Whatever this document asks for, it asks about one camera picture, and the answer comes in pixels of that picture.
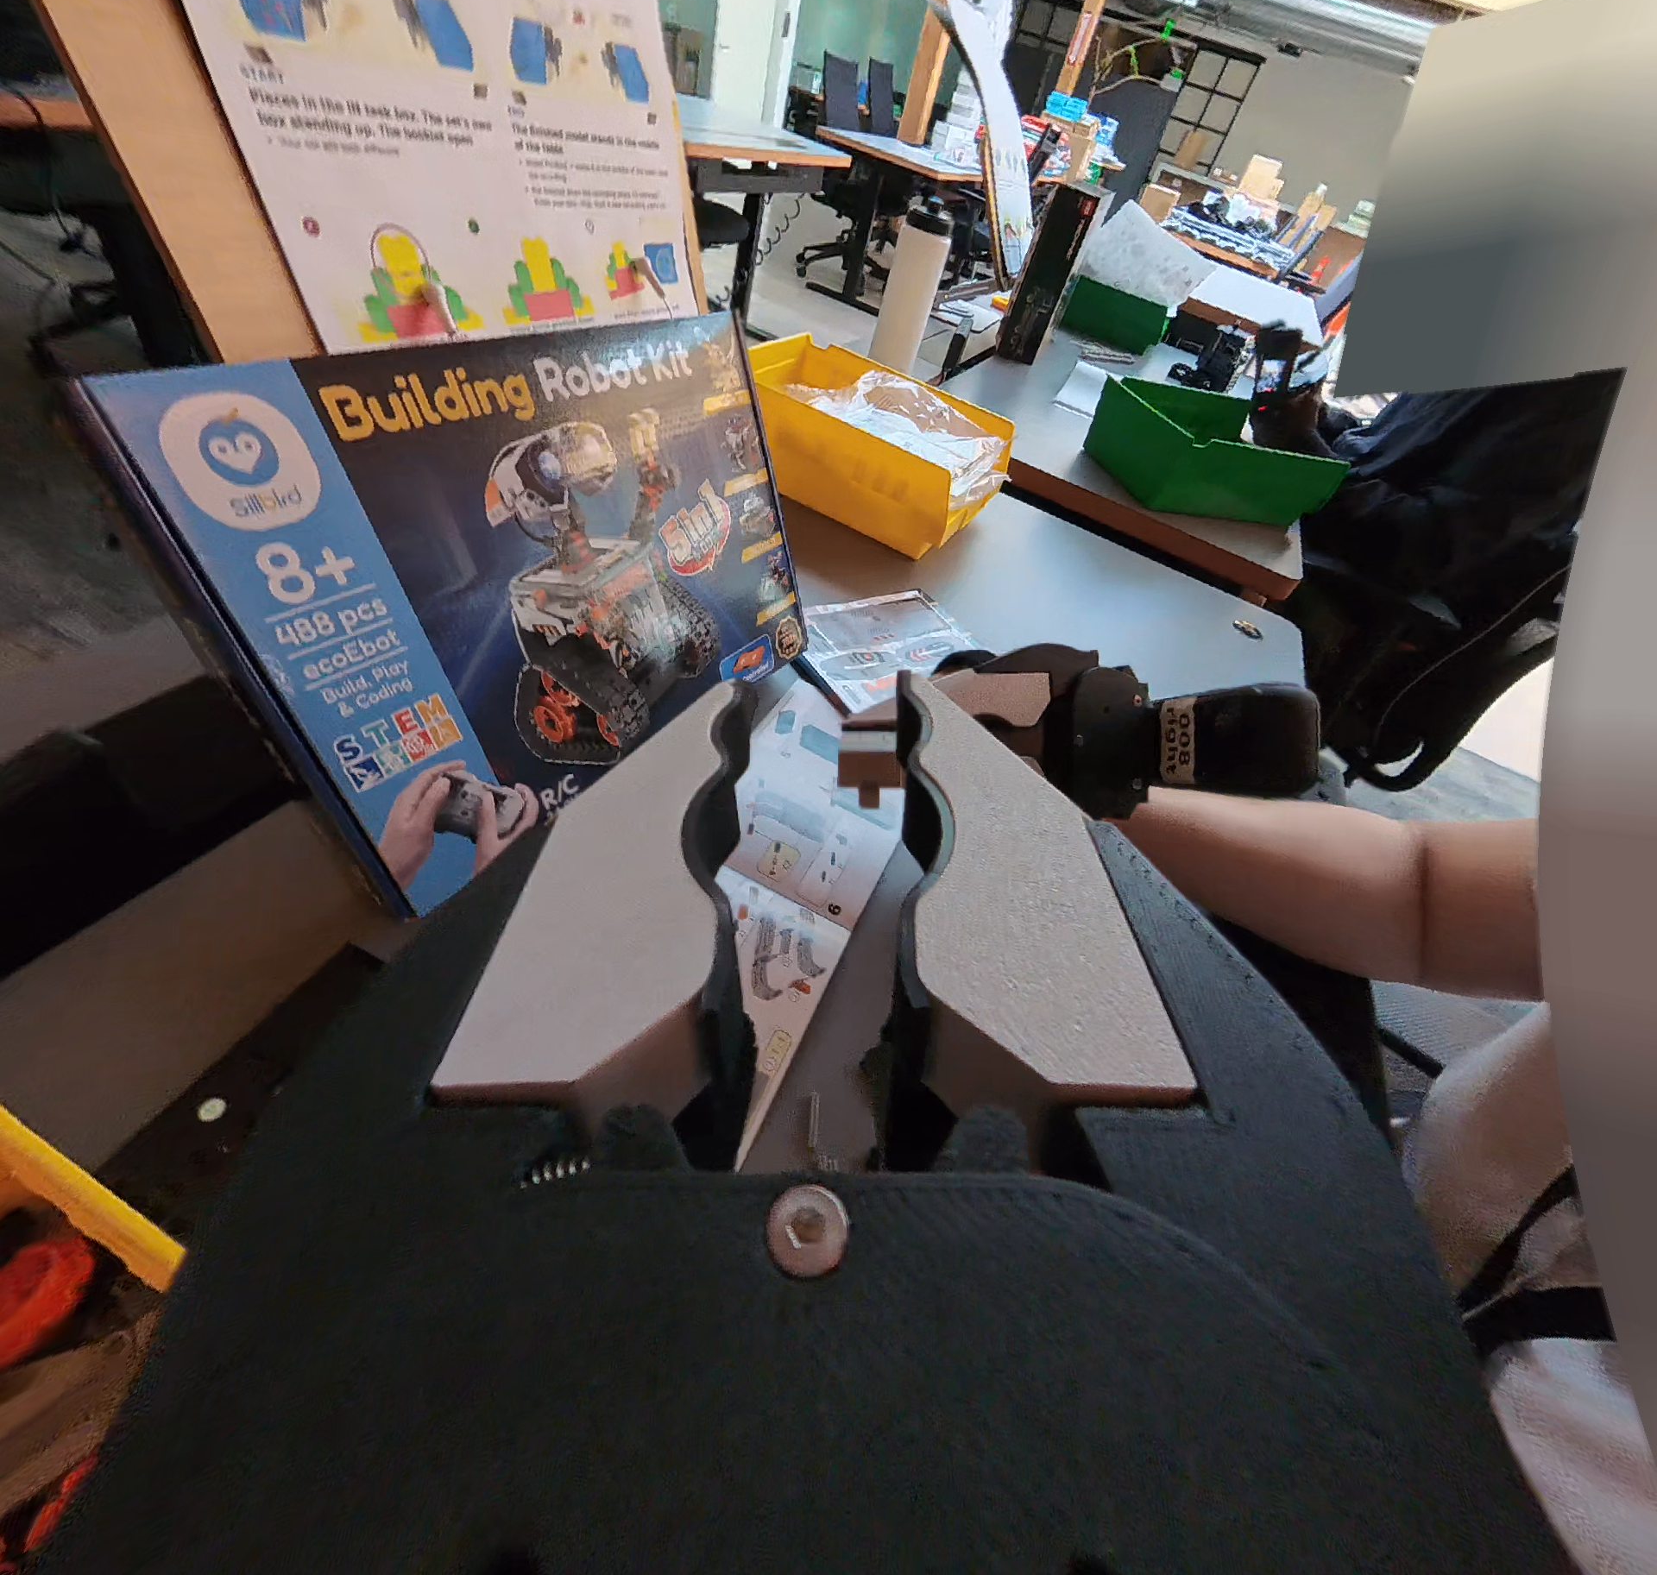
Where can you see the open instruction booklet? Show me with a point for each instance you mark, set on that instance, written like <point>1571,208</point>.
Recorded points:
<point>790,850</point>

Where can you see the person's white shirt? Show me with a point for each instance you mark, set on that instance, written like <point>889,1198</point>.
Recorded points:
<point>1489,1123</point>

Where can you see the printed sticker sheet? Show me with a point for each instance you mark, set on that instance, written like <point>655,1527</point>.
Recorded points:
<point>882,643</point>

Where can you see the green plastic bin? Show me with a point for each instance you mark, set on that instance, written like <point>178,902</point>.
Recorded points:
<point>1113,313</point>
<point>1192,469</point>

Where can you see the tall black carton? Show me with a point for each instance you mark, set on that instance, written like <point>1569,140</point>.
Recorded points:
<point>1053,267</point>

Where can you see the white paper sheet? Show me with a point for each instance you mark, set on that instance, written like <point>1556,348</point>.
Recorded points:
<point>1138,248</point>

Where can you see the white printed instruction sheet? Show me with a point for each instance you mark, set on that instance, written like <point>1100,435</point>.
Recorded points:
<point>426,112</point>

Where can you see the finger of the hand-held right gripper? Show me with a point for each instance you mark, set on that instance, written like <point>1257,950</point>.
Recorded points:
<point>1004,707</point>

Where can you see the pile of building parts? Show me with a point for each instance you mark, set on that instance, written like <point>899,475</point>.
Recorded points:
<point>40,1291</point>

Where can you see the person's right forearm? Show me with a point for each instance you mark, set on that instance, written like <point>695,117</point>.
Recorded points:
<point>1360,889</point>

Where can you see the clear plastic bags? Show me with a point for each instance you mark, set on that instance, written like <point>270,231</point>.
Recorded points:
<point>906,418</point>

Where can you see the wooden display board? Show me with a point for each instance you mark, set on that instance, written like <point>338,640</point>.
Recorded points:
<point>170,175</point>

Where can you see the small grey axle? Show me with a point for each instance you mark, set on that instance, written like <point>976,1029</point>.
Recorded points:
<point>815,1123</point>

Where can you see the yellow plastic bin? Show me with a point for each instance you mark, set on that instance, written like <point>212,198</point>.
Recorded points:
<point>841,475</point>
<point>91,1199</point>

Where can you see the wooden office desk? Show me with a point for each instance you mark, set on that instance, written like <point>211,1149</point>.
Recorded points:
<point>894,148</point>
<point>738,133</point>

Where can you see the curved white poster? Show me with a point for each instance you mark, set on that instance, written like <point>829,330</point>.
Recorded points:
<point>1004,125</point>

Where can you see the black mesh office chair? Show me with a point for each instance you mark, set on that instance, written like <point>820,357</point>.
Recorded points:
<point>1489,670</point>

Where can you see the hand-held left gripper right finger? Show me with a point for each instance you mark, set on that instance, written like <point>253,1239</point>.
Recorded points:
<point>1036,954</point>

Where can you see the white water bottle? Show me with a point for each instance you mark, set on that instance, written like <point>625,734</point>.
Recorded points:
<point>906,295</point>

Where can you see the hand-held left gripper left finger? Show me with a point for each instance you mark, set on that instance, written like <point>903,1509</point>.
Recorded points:
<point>583,954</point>

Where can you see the blue robot kit box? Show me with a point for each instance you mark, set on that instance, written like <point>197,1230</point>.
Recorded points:
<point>388,592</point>

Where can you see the grey desk with wooden edge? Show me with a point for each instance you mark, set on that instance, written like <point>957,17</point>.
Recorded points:
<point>1024,418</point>

